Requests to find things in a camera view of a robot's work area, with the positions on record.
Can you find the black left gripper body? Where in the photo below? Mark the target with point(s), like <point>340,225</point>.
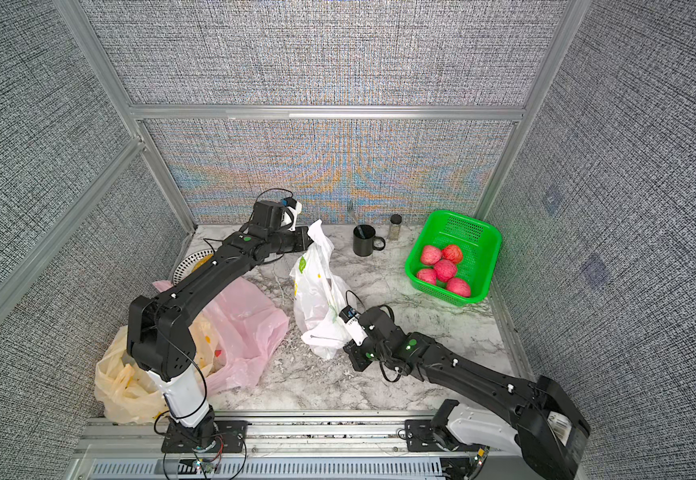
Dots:
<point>292,241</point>

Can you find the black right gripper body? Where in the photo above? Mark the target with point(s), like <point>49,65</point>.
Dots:
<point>363,356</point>

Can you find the white plastic bag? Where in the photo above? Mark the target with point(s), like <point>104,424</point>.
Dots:
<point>319,297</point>

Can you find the pink plastic bag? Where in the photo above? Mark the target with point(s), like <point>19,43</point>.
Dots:
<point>236,336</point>

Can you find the pink red apple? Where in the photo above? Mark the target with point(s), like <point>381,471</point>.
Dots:
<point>427,275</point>

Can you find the beige plastic bag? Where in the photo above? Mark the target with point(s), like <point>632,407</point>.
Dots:
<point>129,395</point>

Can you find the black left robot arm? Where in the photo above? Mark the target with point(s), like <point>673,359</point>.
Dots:
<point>159,338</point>

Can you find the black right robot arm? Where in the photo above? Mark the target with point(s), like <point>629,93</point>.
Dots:
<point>538,418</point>

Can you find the metal spoon in mug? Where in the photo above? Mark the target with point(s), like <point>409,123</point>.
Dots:
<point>352,213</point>

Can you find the black mug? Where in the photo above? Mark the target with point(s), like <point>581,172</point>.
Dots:
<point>366,241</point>

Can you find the small black knob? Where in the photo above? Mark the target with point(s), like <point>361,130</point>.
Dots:
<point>395,227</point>

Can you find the green plastic basket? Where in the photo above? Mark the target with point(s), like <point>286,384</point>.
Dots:
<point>480,243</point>

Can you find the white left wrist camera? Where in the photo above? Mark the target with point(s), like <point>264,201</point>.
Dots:
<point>292,209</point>

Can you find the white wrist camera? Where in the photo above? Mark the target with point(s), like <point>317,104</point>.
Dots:
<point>292,209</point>
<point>351,318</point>

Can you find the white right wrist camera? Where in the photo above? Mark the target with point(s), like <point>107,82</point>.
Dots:
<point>351,318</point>

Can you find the aluminium front rail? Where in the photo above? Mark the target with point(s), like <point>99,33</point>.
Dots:
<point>276,434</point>

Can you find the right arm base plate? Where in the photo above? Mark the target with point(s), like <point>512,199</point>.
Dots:
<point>426,436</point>

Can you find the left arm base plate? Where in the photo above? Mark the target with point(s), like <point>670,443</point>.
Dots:
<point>227,436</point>

